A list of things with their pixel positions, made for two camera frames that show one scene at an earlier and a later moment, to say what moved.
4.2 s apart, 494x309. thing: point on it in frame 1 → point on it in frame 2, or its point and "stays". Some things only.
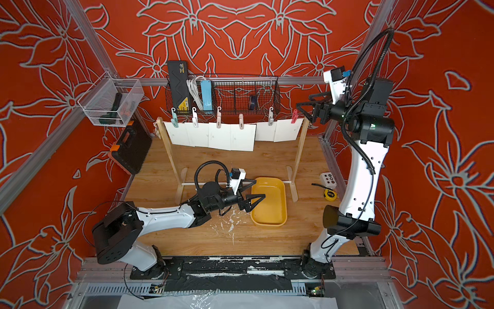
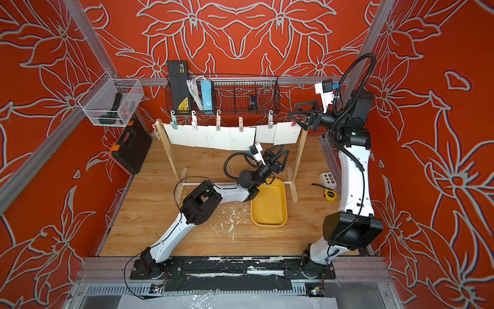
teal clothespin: [174, 120] stays
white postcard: [286, 131] stays
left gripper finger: [241, 187] → [271, 154]
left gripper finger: [246, 204] → [277, 167]
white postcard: [264, 132] stays
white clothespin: [195, 120] stays
